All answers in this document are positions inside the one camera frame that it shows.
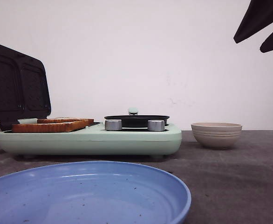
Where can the beige ribbed ceramic bowl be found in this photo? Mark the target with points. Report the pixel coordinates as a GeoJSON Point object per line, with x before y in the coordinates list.
{"type": "Point", "coordinates": [216, 135]}

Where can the white bread slice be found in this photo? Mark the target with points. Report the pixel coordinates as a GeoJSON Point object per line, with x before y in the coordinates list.
{"type": "Point", "coordinates": [64, 120]}
{"type": "Point", "coordinates": [62, 127]}

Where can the breakfast maker hinged lid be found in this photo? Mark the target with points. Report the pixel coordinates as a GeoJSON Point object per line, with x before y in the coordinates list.
{"type": "Point", "coordinates": [23, 88]}

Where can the mint green breakfast maker base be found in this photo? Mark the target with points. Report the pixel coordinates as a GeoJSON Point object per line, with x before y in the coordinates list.
{"type": "Point", "coordinates": [94, 140]}

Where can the right silver control knob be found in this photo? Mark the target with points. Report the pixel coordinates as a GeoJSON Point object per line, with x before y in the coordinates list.
{"type": "Point", "coordinates": [156, 125]}

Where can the silver control knob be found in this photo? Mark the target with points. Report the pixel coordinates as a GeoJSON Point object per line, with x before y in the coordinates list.
{"type": "Point", "coordinates": [156, 125]}
{"type": "Point", "coordinates": [113, 124]}

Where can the black round frying pan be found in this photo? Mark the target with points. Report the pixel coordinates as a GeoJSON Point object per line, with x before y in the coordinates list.
{"type": "Point", "coordinates": [134, 120]}

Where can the left silver control knob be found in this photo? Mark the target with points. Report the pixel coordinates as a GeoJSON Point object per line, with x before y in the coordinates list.
{"type": "Point", "coordinates": [113, 124]}

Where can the blue round plate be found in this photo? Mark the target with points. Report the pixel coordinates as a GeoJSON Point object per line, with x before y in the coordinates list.
{"type": "Point", "coordinates": [93, 192]}

